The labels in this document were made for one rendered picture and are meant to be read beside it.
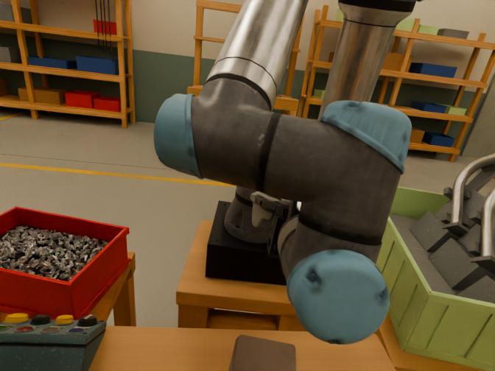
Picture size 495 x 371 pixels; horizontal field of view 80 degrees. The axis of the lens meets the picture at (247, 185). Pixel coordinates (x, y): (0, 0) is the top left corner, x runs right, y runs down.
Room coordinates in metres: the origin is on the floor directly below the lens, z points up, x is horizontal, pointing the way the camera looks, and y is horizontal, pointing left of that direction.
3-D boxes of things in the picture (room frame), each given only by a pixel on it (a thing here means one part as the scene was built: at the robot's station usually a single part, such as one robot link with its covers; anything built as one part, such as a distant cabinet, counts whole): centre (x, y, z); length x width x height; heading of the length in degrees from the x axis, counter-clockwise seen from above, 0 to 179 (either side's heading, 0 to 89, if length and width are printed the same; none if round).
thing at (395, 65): (5.52, -2.28, 1.12); 3.01 x 0.54 x 2.23; 95
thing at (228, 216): (0.66, -0.03, 0.99); 0.15 x 0.15 x 0.10
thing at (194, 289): (0.66, -0.03, 0.83); 0.32 x 0.32 x 0.04; 1
